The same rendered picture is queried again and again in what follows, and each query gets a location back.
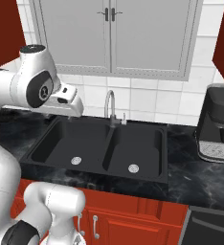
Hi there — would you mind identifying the red wall cabinet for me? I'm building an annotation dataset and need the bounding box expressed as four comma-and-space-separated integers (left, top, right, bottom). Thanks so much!
0, 0, 28, 70

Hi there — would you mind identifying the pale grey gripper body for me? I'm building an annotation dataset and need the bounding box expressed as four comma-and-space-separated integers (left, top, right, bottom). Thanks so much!
36, 94, 85, 119

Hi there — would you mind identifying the black dishwasher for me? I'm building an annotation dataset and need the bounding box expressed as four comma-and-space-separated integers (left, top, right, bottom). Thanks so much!
177, 205, 224, 245

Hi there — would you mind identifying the black double sink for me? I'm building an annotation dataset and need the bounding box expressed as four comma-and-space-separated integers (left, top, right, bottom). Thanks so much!
19, 114, 169, 185

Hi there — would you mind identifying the silver curved tap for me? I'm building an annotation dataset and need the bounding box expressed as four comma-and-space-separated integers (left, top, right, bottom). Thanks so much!
103, 89, 128, 129

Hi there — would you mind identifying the dark window handle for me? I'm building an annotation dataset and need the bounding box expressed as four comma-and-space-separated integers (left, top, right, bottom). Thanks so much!
110, 7, 124, 23
97, 7, 110, 23

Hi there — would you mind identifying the black coffee machine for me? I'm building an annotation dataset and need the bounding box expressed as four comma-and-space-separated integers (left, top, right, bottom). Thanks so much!
194, 82, 224, 166

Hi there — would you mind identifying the grey window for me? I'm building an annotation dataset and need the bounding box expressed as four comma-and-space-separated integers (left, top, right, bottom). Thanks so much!
29, 0, 204, 82

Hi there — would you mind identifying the red false drawer front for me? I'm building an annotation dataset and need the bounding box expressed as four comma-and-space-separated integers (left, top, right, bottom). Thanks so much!
78, 187, 190, 222

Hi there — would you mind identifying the silver cabinet handle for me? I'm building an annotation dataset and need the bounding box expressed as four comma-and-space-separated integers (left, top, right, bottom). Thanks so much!
77, 212, 86, 238
91, 214, 101, 240

